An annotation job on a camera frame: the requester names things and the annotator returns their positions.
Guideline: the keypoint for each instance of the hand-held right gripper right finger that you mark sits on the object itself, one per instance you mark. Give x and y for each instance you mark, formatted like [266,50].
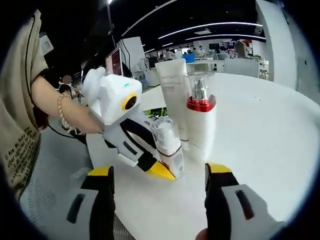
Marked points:
[217,205]

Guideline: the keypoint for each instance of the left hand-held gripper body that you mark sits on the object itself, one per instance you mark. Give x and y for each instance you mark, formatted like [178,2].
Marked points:
[112,95]

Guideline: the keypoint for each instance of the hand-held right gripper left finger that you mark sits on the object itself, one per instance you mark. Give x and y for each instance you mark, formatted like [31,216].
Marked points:
[100,205]

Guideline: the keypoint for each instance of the small white skincare bottle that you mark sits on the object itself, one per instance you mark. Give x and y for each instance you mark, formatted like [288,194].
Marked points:
[172,155]

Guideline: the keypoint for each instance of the green and black skincare sachet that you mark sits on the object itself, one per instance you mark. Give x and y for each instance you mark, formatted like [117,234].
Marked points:
[155,112]

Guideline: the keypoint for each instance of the white skincare tube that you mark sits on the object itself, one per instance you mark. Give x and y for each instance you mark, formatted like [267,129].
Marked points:
[172,82]

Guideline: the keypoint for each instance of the white skincare bottle red collar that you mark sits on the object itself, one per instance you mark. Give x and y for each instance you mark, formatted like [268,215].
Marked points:
[202,130]

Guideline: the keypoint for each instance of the person's right hand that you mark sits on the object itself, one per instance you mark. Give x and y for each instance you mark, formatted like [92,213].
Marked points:
[203,234]

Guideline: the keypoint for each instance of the pink screen monitor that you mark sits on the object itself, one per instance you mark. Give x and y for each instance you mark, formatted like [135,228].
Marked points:
[114,62]

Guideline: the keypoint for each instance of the blue bin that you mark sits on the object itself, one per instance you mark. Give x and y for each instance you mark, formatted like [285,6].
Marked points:
[190,58]

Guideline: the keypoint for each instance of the beige printed shirt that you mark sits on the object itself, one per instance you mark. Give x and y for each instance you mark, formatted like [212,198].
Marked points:
[15,112]

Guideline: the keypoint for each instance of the white wall device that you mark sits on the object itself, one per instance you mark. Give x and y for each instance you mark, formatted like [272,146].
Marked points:
[47,43]

